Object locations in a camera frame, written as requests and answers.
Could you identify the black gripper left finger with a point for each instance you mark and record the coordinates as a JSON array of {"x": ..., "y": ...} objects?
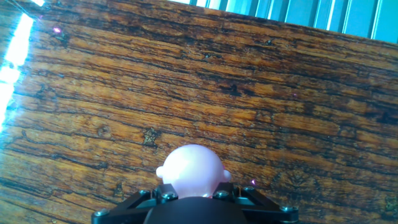
[{"x": 124, "y": 207}]

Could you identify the wood grain table mat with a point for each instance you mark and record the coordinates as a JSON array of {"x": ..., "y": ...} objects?
[{"x": 186, "y": 93}]

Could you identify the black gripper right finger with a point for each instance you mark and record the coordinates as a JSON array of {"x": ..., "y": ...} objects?
[{"x": 267, "y": 208}]

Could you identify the pink toy figure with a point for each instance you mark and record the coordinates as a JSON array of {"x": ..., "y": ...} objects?
[{"x": 192, "y": 171}]

